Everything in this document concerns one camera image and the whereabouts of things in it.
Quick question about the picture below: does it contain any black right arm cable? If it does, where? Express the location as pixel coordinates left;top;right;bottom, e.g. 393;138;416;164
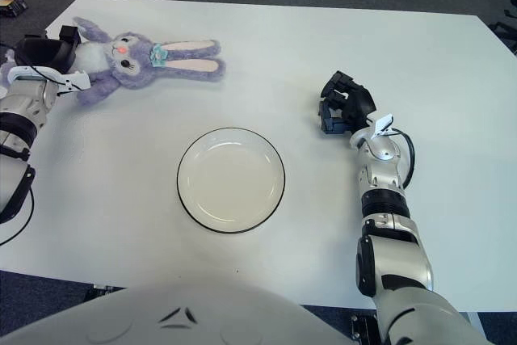
392;128;418;191

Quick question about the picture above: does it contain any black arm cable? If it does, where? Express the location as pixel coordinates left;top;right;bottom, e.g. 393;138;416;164
0;41;78;247
392;128;418;191

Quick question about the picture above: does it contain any black office chair base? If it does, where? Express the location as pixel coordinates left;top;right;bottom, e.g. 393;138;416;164
487;0;517;56

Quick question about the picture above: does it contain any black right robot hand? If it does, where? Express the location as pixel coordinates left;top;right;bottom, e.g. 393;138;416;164
317;70;378;136

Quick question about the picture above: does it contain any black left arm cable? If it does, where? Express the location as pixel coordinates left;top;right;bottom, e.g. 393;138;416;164
0;41;78;247

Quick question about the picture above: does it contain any grey robot torso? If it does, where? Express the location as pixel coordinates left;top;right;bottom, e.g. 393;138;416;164
0;282;361;345

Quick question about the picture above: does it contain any dark cardboard box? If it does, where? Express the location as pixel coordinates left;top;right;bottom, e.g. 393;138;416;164
0;0;29;19

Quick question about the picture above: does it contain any purple plush bunny doll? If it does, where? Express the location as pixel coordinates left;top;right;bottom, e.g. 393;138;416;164
0;16;226;106

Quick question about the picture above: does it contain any white table leg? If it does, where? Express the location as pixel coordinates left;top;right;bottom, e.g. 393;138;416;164
460;311;484;345

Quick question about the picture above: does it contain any metal table support bracket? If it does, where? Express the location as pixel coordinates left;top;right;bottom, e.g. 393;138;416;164
91;282;127;296
349;312;379;345

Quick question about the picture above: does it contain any white plate with black rim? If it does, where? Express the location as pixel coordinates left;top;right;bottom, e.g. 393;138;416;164
176;127;288;235

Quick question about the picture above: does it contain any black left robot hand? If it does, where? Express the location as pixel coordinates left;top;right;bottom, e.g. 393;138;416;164
14;25;80;76

